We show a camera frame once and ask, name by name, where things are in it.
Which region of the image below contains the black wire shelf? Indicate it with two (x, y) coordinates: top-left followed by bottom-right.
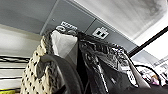
(0, 25), (168, 83)

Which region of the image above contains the long grey wall band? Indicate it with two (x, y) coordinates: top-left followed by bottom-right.
(0, 0), (138, 55)

